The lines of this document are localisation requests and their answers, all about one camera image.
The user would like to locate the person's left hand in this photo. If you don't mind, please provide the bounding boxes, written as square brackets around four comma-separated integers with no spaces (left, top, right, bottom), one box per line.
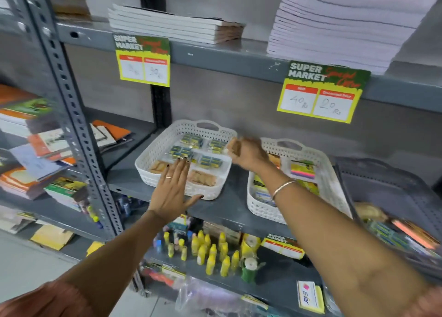
[148,157,204,226]

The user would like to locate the person's right hand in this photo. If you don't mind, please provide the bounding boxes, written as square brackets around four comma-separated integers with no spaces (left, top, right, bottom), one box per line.
[226,137,273,174]

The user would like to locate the person's right forearm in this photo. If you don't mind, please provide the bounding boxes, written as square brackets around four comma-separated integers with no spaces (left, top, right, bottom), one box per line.
[257,162,442,317]

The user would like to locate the person's left forearm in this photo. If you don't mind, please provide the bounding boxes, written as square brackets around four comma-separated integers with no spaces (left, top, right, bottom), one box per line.
[57,210,180,317]

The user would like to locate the brown flat packet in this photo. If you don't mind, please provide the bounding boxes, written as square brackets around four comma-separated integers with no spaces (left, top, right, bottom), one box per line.
[149,160,170,174]
[188,170,218,187]

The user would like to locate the yellow blue small box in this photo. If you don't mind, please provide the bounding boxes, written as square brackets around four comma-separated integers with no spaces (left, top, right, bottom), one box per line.
[181,134,204,150]
[169,145,194,160]
[208,139,229,154]
[198,155,224,170]

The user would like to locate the white plastic basket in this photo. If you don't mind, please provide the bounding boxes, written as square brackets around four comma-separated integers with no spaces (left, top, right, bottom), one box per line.
[247,137,353,225]
[135,119,238,201]

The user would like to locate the yellow small packet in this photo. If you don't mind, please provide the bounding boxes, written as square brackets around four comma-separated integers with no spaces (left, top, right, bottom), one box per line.
[253,174,270,194]

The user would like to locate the brown cardboard box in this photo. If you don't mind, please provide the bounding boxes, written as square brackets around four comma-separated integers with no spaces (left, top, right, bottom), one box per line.
[203,221,242,245]

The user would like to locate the group of yellow glue bottles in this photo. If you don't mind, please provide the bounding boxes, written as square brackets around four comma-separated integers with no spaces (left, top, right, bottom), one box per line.
[162,230,241,278]

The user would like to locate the blue white packet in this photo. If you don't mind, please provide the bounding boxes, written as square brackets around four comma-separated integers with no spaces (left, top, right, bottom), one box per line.
[255,191,277,207]

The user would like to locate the colourful sticky notes pack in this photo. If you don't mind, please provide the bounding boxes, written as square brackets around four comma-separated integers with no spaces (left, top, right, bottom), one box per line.
[290,161,317,181]

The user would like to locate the orange notebooks stack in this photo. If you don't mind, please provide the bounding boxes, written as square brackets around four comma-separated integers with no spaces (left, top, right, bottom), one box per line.
[90,119,134,152]

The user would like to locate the yellow tape packet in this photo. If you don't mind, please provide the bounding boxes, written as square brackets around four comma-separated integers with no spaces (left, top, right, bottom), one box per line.
[240,233,262,258]

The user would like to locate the green yellow packet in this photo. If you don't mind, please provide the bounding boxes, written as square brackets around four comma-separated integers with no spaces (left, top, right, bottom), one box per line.
[298,180,320,197]

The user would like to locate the white tape roll green holder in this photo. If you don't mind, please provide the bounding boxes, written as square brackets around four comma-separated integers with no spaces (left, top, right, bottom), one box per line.
[241,257,266,283]

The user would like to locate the grey metal shelving rack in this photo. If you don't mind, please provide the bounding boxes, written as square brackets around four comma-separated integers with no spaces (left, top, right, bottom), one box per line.
[21,0,442,317]
[0,0,114,264]

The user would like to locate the yellow green price sign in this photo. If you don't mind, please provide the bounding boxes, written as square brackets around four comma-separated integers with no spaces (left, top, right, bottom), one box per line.
[113,33,171,88]
[276,61,371,124]

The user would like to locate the small yellow price sign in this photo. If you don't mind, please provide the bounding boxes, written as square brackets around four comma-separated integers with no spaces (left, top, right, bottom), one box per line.
[260,235,306,261]

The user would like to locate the clear plastic bag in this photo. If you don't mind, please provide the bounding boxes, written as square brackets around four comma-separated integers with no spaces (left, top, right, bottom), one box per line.
[174,276,268,317]

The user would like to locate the yellow envelope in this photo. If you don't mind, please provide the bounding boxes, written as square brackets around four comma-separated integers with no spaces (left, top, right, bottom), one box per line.
[29,224,75,251]

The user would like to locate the pile of colourful books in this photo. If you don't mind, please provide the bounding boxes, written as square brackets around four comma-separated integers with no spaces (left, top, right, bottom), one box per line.
[0,85,104,212]

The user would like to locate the stack of white notebooks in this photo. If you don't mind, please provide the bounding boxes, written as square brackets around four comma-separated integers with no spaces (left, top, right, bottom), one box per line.
[108,4,246,45]

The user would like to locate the white yellow box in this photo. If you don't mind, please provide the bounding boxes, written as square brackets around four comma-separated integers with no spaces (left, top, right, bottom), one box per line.
[297,280,325,314]

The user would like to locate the grey plastic basket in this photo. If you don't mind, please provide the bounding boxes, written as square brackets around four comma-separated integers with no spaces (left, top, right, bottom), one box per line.
[334,157,442,277]

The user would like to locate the stack of white paper pads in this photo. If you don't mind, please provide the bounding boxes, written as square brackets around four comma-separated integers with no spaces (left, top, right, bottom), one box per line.
[267,0,442,75]

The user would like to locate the pile of assorted stationery packets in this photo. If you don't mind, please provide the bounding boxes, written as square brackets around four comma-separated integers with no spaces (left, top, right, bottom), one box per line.
[354,202,442,260]

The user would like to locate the silver bracelet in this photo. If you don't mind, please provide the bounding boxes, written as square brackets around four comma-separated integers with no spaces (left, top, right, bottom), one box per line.
[271,181,298,201]

